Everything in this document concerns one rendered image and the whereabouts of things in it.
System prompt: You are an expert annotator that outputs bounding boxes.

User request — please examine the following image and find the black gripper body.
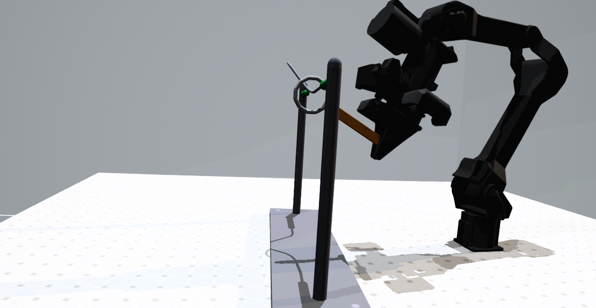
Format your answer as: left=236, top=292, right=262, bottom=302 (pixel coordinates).
left=357, top=62, right=452, bottom=126

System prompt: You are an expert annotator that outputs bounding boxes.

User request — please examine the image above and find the grey hoop with orange handle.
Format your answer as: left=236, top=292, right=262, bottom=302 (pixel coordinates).
left=293, top=75, right=380, bottom=146

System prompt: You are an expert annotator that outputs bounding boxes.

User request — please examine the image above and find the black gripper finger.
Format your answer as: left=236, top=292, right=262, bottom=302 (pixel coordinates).
left=373, top=108, right=422, bottom=160
left=369, top=110, right=385, bottom=160

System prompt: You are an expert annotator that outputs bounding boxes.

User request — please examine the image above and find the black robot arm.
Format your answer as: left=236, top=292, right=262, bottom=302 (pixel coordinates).
left=355, top=0, right=568, bottom=252

